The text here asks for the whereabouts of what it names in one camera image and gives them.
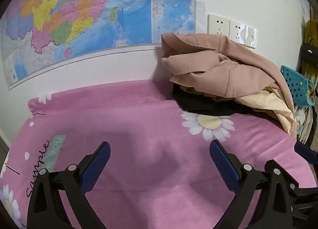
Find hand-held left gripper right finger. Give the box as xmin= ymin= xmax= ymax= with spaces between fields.
xmin=209 ymin=140 xmax=300 ymax=229

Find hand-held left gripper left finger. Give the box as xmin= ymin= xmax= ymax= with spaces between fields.
xmin=27 ymin=141 xmax=111 ymax=229

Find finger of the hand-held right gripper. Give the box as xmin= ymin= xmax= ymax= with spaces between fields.
xmin=294 ymin=142 xmax=318 ymax=164
xmin=291 ymin=186 xmax=318 ymax=221

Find beige pink jacket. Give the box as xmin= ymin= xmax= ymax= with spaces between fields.
xmin=160 ymin=33 xmax=298 ymax=135

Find white cloth bags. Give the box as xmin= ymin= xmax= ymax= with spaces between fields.
xmin=294 ymin=103 xmax=316 ymax=145

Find black garment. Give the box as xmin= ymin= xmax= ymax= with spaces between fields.
xmin=172 ymin=83 xmax=254 ymax=116

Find pink floral bedsheet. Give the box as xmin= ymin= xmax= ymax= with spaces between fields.
xmin=0 ymin=80 xmax=318 ymax=229

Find cream yellow garment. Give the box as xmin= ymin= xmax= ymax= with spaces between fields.
xmin=170 ymin=74 xmax=296 ymax=133

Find blue perforated plastic basket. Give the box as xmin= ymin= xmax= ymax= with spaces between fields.
xmin=280 ymin=65 xmax=314 ymax=108

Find black bag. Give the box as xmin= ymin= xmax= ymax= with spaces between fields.
xmin=299 ymin=43 xmax=318 ymax=63

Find yellow hanging cloth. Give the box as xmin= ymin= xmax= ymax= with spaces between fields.
xmin=300 ymin=20 xmax=318 ymax=88

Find white wall socket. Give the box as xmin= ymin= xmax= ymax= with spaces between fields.
xmin=229 ymin=19 xmax=247 ymax=44
xmin=207 ymin=14 xmax=230 ymax=37
xmin=244 ymin=26 xmax=258 ymax=49

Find colourful wall map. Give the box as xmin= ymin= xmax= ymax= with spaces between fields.
xmin=1 ymin=0 xmax=195 ymax=90

